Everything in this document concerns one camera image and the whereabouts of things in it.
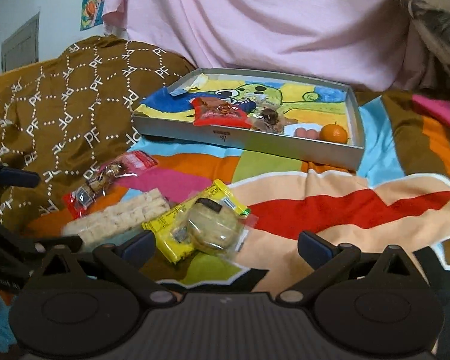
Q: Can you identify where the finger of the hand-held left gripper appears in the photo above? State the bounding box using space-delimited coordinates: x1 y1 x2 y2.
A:
0 153 42 196
0 214 85 265

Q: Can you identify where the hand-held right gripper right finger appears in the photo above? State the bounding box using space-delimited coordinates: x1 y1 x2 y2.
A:
275 230 417 306

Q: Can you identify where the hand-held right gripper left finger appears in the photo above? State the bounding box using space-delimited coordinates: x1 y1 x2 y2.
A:
37 230 179 306

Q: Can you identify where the white rice cracker packet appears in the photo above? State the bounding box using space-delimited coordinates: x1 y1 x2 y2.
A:
62 189 171 244

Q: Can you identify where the red clear nut bar packet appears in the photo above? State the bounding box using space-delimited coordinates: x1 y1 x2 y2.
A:
62 150 160 220

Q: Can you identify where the clear round cookie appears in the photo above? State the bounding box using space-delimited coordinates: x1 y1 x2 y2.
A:
170 197 259 257

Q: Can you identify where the yellow snack packet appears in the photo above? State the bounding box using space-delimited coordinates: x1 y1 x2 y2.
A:
142 179 253 264

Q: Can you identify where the pink sausage pack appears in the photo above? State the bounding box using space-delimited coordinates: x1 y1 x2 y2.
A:
294 127 320 140

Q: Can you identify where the orange mandarin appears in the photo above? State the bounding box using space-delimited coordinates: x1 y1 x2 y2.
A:
319 122 349 145

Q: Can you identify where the grey tray box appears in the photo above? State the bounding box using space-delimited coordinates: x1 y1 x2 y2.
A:
131 67 366 169

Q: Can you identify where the clear chocolate snack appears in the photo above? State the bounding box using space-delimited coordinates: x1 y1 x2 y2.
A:
249 107 297 136

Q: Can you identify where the red snack packet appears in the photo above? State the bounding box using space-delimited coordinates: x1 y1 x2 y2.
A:
189 97 253 127

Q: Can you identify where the colourful patchwork blanket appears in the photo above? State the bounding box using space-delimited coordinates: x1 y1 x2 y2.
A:
0 90 450 360

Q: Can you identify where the brown patterned pillow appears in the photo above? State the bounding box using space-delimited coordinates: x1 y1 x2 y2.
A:
0 34 197 233

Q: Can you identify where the grey door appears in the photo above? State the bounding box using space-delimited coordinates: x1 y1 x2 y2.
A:
1 12 41 73

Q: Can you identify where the pink cloth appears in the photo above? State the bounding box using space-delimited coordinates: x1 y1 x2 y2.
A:
90 0 436 92

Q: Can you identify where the camouflage cloth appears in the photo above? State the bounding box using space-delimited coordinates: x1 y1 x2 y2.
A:
375 0 450 94

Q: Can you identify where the wall poster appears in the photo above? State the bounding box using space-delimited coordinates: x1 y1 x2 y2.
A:
80 0 106 31

